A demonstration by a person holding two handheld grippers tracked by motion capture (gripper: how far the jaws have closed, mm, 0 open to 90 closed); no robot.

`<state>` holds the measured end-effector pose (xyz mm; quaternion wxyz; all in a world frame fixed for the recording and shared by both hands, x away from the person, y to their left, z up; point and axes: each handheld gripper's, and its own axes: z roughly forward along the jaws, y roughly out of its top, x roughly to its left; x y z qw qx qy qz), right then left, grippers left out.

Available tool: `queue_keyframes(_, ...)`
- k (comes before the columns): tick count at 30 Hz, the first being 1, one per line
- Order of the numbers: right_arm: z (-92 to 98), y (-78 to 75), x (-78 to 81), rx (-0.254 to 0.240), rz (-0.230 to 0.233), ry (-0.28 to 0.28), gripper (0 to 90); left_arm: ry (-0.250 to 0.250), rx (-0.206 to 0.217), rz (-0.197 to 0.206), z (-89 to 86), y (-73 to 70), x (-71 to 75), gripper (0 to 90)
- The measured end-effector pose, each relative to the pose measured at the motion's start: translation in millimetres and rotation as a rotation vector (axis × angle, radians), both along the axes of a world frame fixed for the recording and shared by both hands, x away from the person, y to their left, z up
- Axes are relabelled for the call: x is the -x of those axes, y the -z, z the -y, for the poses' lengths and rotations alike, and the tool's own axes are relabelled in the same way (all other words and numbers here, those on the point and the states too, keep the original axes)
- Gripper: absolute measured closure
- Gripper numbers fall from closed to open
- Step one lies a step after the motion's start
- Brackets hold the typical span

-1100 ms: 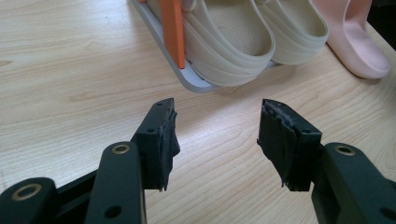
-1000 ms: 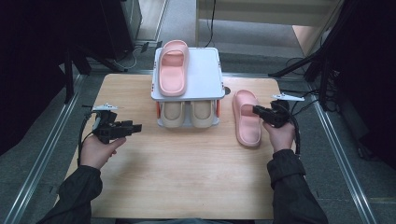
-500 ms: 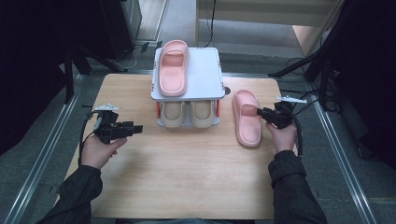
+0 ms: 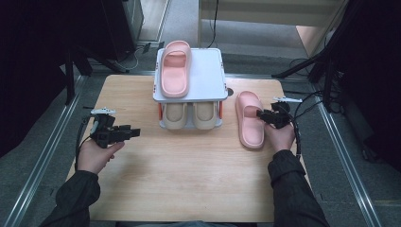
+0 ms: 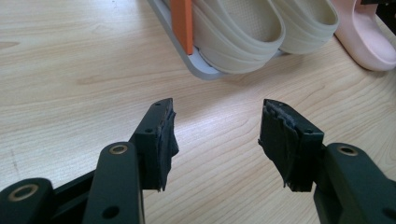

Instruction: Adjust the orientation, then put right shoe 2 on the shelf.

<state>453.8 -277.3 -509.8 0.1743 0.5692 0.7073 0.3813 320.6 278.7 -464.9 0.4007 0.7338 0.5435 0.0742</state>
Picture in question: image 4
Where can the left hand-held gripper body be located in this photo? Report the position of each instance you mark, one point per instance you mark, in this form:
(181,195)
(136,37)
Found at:
(105,134)

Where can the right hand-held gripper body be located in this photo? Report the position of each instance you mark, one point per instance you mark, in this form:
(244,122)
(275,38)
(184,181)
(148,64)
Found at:
(280,116)

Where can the pink slide slipper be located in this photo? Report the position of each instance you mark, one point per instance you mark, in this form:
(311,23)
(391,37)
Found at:
(249,126)
(175,72)

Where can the cream perforated clog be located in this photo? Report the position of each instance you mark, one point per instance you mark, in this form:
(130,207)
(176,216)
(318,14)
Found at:
(205,114)
(175,115)

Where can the white two-tier shoe rack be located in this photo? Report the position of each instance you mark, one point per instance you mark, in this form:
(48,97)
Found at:
(206,75)

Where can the person's right hand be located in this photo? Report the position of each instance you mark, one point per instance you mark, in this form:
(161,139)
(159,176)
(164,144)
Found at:
(280,138)

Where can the person's left hand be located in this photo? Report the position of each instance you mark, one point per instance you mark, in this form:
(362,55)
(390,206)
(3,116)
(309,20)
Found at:
(94,157)

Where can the black tripod stand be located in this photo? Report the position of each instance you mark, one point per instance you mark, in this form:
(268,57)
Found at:
(318,63)

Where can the black metal stand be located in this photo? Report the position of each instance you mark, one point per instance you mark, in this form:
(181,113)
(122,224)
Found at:
(71,75)

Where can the black cabinet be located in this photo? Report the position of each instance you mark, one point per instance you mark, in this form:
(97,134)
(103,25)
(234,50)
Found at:
(124,28)

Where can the beige wooden furniture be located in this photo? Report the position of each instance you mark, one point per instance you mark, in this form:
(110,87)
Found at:
(271,12)

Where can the metal floor rail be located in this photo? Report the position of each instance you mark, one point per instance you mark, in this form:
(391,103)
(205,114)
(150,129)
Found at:
(38,164)
(346,164)

